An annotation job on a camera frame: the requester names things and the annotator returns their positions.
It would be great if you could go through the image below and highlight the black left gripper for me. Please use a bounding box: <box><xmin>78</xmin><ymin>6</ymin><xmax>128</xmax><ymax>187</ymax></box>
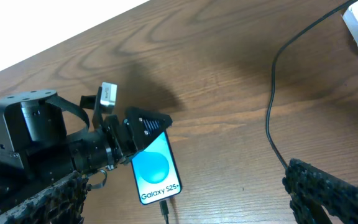
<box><xmin>103</xmin><ymin>107</ymin><xmax>173</xmax><ymax>170</ymax></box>

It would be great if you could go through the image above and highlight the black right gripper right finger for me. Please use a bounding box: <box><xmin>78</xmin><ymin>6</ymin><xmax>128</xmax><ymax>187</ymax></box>
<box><xmin>282</xmin><ymin>159</ymin><xmax>358</xmax><ymax>223</ymax></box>

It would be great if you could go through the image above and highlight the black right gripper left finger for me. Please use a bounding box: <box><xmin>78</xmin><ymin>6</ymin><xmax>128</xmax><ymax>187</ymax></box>
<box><xmin>0</xmin><ymin>172</ymin><xmax>88</xmax><ymax>224</ymax></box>

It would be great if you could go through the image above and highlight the blue Galaxy smartphone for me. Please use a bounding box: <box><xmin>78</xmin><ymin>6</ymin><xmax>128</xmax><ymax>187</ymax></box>
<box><xmin>131</xmin><ymin>132</ymin><xmax>182</xmax><ymax>205</ymax></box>

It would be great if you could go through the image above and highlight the black charger cable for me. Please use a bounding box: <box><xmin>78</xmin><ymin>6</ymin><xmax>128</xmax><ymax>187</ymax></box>
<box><xmin>159</xmin><ymin>0</ymin><xmax>358</xmax><ymax>224</ymax></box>

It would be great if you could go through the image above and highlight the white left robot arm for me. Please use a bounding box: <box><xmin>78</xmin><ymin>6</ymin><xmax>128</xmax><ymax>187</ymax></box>
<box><xmin>0</xmin><ymin>88</ymin><xmax>172</xmax><ymax>223</ymax></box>

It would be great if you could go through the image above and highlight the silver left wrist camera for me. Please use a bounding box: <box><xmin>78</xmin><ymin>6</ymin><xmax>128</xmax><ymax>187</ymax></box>
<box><xmin>100</xmin><ymin>82</ymin><xmax>117</xmax><ymax>114</ymax></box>

